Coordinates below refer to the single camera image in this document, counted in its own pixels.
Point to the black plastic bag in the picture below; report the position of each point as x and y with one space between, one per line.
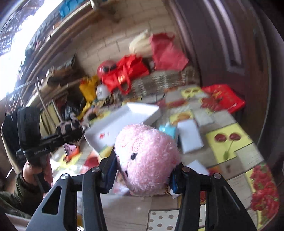
66 111

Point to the dark red cloth bag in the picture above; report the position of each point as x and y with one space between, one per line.
166 55

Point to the plaid covered bench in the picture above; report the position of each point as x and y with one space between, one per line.
160 82

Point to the metal shelf rack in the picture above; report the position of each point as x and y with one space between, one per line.
42 96

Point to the brown wooden door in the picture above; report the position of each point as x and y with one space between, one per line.
226 43

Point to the yellow shopping bag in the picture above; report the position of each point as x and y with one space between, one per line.
88 87

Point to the white hard hat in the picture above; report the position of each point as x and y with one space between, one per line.
102 92

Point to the red plastic bag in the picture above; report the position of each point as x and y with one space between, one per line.
222 97

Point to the red tote bag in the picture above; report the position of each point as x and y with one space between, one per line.
127 69

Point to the white cardboard box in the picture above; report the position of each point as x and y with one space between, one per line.
103 132

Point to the pink plush toy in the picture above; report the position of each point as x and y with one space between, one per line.
146 157

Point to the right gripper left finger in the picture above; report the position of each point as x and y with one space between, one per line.
58 210

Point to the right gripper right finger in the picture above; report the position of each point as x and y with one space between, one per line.
224 210

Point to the fruit pattern tablecloth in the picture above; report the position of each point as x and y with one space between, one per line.
227 150

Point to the teal tissue pack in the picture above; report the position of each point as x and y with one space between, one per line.
170 131

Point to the person's left hand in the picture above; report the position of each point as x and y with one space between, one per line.
29 171

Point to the red helmet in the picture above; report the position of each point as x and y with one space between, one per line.
105 67

